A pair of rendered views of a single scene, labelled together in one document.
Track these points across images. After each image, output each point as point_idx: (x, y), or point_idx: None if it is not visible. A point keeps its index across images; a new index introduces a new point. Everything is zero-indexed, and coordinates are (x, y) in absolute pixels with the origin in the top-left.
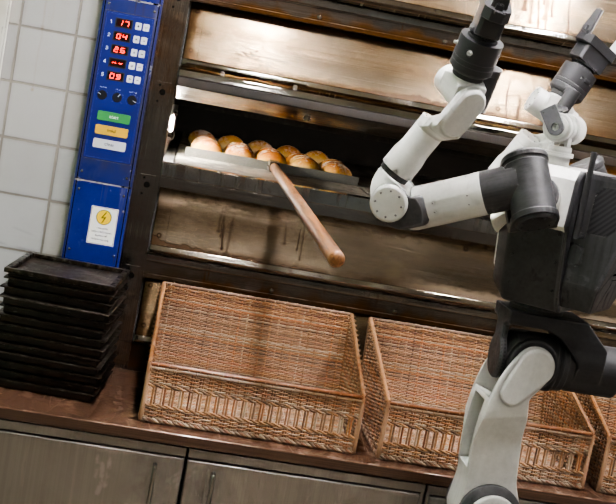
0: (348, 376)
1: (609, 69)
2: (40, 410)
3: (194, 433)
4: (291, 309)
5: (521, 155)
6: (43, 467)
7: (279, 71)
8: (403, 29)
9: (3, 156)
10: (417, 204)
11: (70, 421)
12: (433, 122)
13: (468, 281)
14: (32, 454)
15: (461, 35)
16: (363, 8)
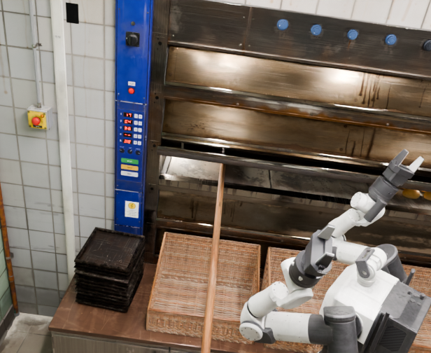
0: (255, 286)
1: (411, 125)
2: (97, 330)
3: (172, 339)
4: (229, 244)
5: (336, 321)
6: (103, 351)
7: (215, 134)
8: (287, 108)
9: (79, 177)
10: (268, 335)
11: (111, 336)
12: (277, 302)
13: (320, 229)
14: (96, 347)
15: (295, 264)
16: (262, 99)
